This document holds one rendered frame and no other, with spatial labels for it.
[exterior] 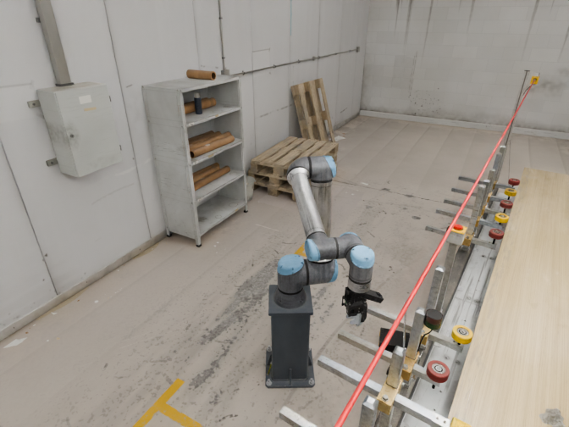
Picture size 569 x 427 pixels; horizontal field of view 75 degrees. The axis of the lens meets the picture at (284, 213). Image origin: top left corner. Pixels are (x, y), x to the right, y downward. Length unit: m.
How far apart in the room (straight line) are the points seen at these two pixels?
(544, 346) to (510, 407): 0.39
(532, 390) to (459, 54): 7.66
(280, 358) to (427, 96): 7.37
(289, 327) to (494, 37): 7.45
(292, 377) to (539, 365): 1.41
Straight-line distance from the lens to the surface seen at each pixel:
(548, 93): 8.89
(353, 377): 1.45
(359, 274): 1.45
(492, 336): 1.86
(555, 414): 1.68
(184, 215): 3.84
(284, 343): 2.37
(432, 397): 1.92
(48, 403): 2.92
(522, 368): 1.78
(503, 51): 8.77
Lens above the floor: 2.09
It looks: 28 degrees down
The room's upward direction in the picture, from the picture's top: straight up
